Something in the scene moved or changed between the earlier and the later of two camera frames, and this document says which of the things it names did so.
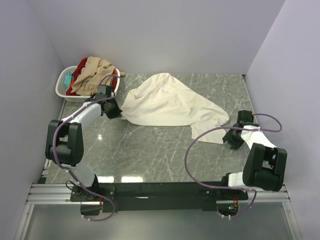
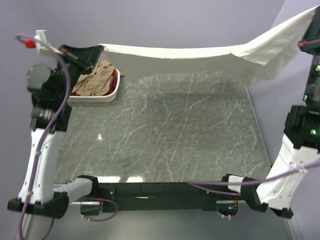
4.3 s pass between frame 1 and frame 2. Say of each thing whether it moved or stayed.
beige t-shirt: stayed
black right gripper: moved
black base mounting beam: stayed
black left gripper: moved
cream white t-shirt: moved
